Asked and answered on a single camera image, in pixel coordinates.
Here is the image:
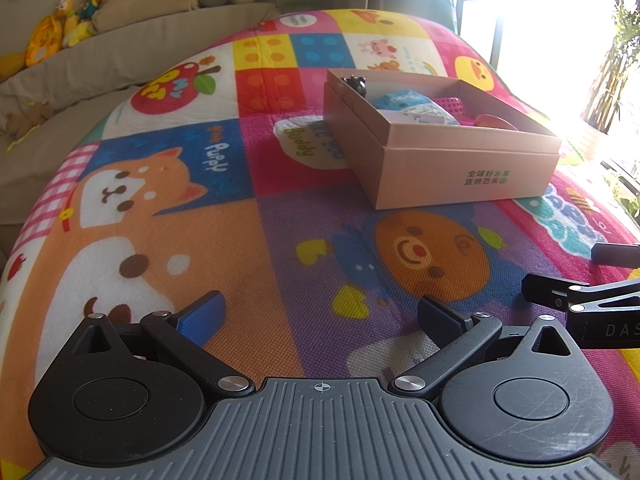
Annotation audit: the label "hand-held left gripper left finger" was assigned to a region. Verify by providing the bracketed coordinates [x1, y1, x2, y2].
[70, 291, 256, 398]

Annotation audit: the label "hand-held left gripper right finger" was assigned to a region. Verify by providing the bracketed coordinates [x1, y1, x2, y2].
[390, 294, 573, 402]

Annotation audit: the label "yellow plush toy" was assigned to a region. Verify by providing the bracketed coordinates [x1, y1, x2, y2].
[0, 50, 27, 81]

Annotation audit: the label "colourful cartoon play mat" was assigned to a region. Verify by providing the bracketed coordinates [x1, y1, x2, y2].
[0, 8, 640, 480]

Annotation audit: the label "yellow orange tiger plush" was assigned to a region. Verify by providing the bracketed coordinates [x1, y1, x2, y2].
[25, 15, 65, 67]

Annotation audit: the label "dark window frame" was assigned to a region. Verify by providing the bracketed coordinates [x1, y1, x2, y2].
[457, 0, 501, 68]

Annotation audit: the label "pink cardboard box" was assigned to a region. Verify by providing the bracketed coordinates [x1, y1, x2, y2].
[323, 68, 562, 210]

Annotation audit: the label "potted plants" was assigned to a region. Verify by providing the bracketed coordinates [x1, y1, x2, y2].
[580, 0, 640, 136]

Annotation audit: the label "pink green pig figurine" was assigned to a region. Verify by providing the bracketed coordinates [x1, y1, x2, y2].
[472, 112, 516, 132]

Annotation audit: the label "yellow duck plush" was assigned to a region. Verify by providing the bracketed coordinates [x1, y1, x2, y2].
[54, 0, 93, 48]

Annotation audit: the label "small brown plush toy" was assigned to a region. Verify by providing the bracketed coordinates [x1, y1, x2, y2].
[4, 102, 53, 153]

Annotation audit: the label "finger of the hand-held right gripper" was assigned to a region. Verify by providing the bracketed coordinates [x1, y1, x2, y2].
[521, 274, 640, 312]
[591, 242, 640, 266]

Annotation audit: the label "blue white zip bag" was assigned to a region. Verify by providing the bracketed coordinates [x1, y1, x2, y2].
[371, 89, 460, 126]

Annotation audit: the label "pink plastic basket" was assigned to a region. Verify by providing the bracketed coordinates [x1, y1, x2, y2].
[434, 96, 476, 123]

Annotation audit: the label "beige sofa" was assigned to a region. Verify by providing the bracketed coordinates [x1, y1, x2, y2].
[0, 2, 281, 261]

